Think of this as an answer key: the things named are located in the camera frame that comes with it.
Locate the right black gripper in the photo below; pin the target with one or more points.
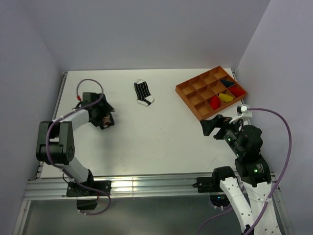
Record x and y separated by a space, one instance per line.
208 125

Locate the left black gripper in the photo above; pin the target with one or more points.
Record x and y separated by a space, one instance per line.
105 109

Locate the red Christmas sock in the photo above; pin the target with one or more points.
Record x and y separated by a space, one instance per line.
215 102

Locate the navy patterned sock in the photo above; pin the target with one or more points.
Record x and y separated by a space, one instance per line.
107 121

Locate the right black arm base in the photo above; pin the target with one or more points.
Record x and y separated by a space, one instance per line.
205 185

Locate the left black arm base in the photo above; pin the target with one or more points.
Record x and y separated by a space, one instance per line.
88 196

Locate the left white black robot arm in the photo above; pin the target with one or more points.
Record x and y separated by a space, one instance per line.
55 143

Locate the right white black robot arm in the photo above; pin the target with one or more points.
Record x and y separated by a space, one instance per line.
247 187

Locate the orange compartment tray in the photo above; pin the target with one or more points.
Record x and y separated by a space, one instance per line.
197 92

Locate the yellow rolled sock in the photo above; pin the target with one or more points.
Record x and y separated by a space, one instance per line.
226 98

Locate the red rolled sock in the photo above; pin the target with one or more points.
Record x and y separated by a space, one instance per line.
237 92

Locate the dark green rolled sock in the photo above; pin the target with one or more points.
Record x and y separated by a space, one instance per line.
227 83

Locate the black white striped sock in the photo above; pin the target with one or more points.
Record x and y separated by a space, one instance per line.
143 94

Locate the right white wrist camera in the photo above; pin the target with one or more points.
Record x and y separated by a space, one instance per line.
243 113

